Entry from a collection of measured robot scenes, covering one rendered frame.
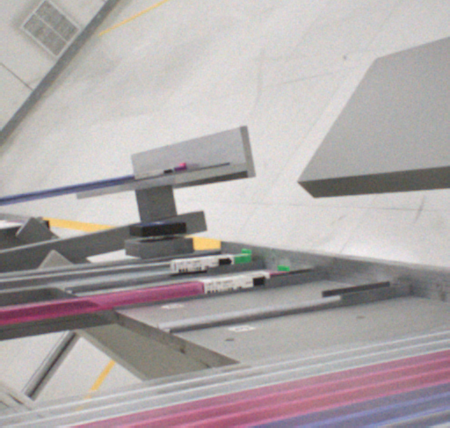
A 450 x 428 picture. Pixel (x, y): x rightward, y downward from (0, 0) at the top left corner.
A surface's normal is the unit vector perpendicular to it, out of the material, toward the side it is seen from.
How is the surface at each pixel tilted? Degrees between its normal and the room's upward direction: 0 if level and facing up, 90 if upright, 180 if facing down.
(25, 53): 90
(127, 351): 90
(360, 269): 43
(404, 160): 0
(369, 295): 90
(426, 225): 0
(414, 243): 0
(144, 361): 90
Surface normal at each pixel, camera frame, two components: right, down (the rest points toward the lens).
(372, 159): -0.70, -0.61
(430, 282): -0.89, 0.08
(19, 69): 0.44, 0.02
